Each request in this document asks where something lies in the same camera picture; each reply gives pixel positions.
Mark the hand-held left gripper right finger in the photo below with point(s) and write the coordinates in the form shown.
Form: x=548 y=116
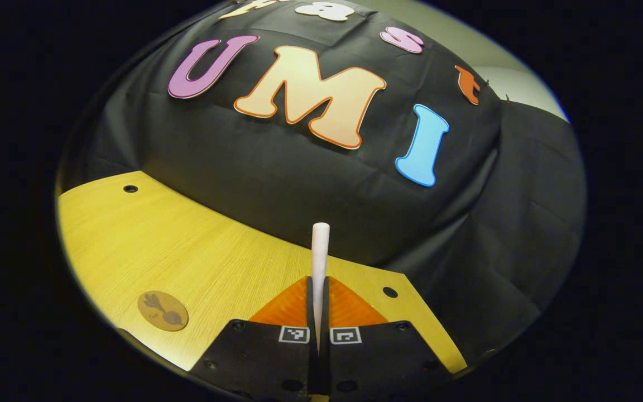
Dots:
x=325 y=312

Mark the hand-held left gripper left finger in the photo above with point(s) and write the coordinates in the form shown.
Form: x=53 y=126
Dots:
x=310 y=312

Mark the pale pink toothbrush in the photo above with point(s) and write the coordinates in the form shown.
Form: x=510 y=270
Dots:
x=320 y=257

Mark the round cork coaster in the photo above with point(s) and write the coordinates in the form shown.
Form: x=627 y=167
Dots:
x=162 y=311

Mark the wooden desktop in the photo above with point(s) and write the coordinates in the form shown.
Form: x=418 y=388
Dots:
x=187 y=262

